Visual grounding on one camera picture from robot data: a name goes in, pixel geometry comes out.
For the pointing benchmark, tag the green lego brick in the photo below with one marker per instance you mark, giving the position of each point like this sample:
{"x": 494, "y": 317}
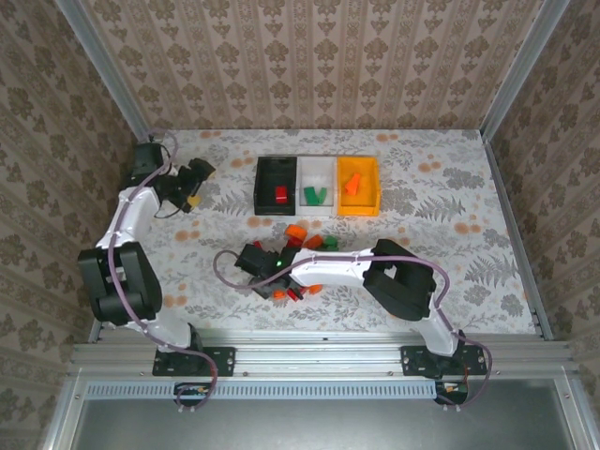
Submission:
{"x": 331, "y": 242}
{"x": 321, "y": 195}

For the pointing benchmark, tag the black plastic bin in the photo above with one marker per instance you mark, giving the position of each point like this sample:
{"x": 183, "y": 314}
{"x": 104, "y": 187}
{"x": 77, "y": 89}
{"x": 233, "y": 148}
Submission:
{"x": 269, "y": 187}

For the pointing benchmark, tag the green lego plate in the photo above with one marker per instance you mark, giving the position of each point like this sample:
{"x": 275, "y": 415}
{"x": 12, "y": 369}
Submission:
{"x": 310, "y": 196}

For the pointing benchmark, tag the white plastic bin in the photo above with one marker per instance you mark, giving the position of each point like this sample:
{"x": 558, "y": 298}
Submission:
{"x": 316, "y": 175}

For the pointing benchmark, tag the yellow plastic bin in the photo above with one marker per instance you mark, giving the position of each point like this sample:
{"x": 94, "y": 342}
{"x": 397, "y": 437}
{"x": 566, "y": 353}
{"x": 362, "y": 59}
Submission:
{"x": 370, "y": 187}

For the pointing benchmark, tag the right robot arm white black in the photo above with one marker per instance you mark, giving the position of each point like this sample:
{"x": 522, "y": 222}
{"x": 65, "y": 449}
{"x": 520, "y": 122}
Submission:
{"x": 398, "y": 281}

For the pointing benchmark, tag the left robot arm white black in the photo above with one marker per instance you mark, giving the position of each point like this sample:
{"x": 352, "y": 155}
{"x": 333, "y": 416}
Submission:
{"x": 126, "y": 281}

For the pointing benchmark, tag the floral tablecloth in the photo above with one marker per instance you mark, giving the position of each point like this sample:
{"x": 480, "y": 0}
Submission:
{"x": 328, "y": 304}

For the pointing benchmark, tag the grey metal panel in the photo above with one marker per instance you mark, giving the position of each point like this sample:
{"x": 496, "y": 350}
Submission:
{"x": 304, "y": 426}

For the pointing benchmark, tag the aluminium mounting rail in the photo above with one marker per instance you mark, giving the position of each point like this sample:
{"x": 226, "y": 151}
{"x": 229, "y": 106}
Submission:
{"x": 319, "y": 356}

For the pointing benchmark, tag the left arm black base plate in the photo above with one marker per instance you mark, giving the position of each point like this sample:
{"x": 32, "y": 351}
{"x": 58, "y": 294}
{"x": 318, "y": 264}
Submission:
{"x": 222, "y": 361}

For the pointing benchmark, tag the left aluminium frame post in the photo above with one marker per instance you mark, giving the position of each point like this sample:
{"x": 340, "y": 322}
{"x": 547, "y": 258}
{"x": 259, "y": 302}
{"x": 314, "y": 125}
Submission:
{"x": 109, "y": 75}

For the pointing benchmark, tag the aluminium frame post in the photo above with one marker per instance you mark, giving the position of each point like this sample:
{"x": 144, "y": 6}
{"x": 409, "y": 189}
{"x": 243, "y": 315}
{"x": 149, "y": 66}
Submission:
{"x": 521, "y": 70}
{"x": 109, "y": 75}

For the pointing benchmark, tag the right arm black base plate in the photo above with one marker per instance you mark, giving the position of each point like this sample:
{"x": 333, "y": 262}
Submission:
{"x": 412, "y": 361}

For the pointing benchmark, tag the right aluminium side rail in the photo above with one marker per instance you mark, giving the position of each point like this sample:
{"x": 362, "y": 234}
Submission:
{"x": 509, "y": 211}

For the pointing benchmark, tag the right aluminium frame post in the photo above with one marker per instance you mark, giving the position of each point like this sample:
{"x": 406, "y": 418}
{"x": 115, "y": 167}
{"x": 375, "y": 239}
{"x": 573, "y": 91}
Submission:
{"x": 521, "y": 70}

